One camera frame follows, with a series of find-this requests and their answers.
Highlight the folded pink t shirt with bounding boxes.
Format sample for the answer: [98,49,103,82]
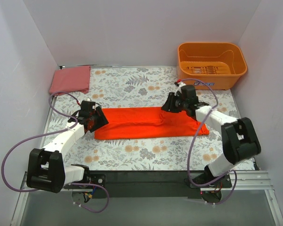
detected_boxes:
[49,65,91,94]

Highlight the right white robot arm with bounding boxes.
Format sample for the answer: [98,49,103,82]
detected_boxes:
[161,82,261,187]

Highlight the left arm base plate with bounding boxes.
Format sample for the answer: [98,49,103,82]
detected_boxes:
[63,174,106,189]

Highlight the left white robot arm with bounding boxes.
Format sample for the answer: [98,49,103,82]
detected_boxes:
[26,100,108,193]

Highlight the orange plastic basket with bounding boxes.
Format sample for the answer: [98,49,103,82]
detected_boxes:
[177,42,248,90]

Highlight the purple cable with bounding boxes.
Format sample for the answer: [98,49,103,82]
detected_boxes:
[1,91,110,213]
[175,79,238,206]

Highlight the orange t shirt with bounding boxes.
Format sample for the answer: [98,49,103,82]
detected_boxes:
[94,107,200,140]

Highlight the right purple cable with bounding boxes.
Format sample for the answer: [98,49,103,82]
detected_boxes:
[175,79,238,206]

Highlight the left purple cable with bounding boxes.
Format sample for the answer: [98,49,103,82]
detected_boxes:
[1,91,110,213]

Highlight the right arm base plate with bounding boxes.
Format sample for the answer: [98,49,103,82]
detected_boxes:
[191,173,232,188]

